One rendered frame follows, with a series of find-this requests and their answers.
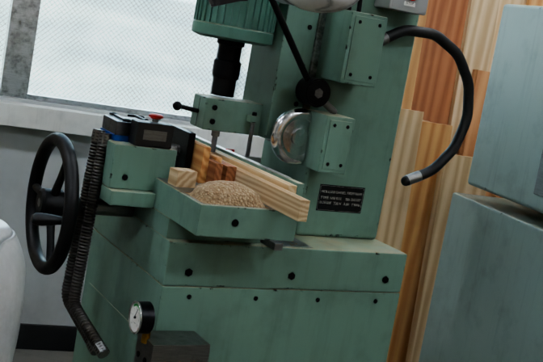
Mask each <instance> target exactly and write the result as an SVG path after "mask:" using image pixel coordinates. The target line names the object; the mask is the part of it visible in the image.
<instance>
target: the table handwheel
mask: <svg viewBox="0 0 543 362"><path fill-rule="evenodd" d="M56 146H57V148H58V149H59V151H60V153H61V158H62V165H61V169H60V171H59V174H58V176H57V179H56V181H55V183H54V185H53V188H43V187H41V185H42V181H43V177H44V171H45V168H46V165H47V163H48V159H49V157H50V155H51V153H52V151H53V150H54V148H55V147H56ZM64 181H65V192H64V191H63V190H62V189H61V188H62V185H63V183H64ZM81 200H82V199H81V198H80V196H79V173H78V161H77V157H76V153H75V150H74V147H73V145H72V143H71V141H70V139H69V138H68V137H67V136H66V135H65V134H63V133H51V134H49V135H48V136H47V137H46V138H45V139H44V140H43V142H42V143H41V145H40V147H39V149H38V150H37V153H36V156H35V159H34V162H33V165H32V170H31V174H30V178H29V183H28V188H27V200H26V215H25V225H26V239H27V248H28V253H29V256H30V259H31V261H32V264H33V266H34V268H35V269H36V270H37V271H38V272H39V273H41V274H43V275H51V274H53V273H54V272H56V271H58V270H59V269H60V267H61V266H62V264H63V263H64V262H65V259H66V257H67V255H68V253H69V249H70V247H71V244H72V241H73V238H74V232H75V228H76V223H77V218H78V213H80V210H83V207H86V206H83V205H82V204H84V203H83V202H81ZM97 206H98V208H97V211H96V214H95V215H100V216H113V217H132V216H133V214H134V209H135V207H129V206H116V205H110V204H108V203H107V202H105V201H104V200H102V199H101V198H99V202H98V205H97ZM34 213H47V214H52V215H56V216H61V217H62V221H61V229H60V233H59V237H58V239H57V244H56V246H55V242H54V238H55V225H47V249H46V258H45V257H44V254H43V251H42V248H41V244H40V231H39V226H38V225H33V224H32V223H31V216H32V214H34Z"/></svg>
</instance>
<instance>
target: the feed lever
mask: <svg viewBox="0 0 543 362"><path fill-rule="evenodd" d="M269 2H270V4H271V7H272V9H273V11H274V13H275V15H276V18H277V20H278V22H279V24H280V27H281V29H282V31H283V33H284V36H285V38H286V40H287V42H288V46H289V47H290V49H291V51H292V54H293V56H294V58H295V61H296V63H297V65H298V68H299V70H300V71H301V75H302V77H303V78H302V79H301V80H300V81H299V82H298V84H297V86H296V97H297V99H298V100H299V101H300V102H301V103H303V104H306V105H309V106H312V107H321V106H323V107H324V108H325V109H326V110H327V111H328V112H329V113H332V114H337V109H336V108H335V107H334V106H333V105H332V104H331V103H330V102H329V101H328V99H329V98H330V86H329V84H328V83H327V82H326V81H325V80H323V79H320V78H314V77H310V76H309V73H308V71H307V69H306V67H305V64H304V62H303V60H302V58H301V55H300V53H299V51H298V49H297V46H296V44H295V42H294V39H293V37H292V35H291V32H290V31H289V29H288V25H287V23H286V22H285V19H284V16H283V14H282V12H281V10H280V7H279V5H278V3H277V1H276V0H269Z"/></svg>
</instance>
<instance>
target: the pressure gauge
mask: <svg viewBox="0 0 543 362"><path fill-rule="evenodd" d="M137 310H138V311H137ZM136 313H137V314H136ZM135 314H136V318H133V317H134V316H135ZM154 321H155V312H154V306H153V304H152V303H151V302H150V301H134V302H133V303H132V304H131V306H130V309H129V312H128V325H129V329H130V330H131V332H132V333H133V334H134V335H135V334H142V336H141V342H142V343H144V344H146V343H147V339H150V334H151V331H152V329H153V328H154Z"/></svg>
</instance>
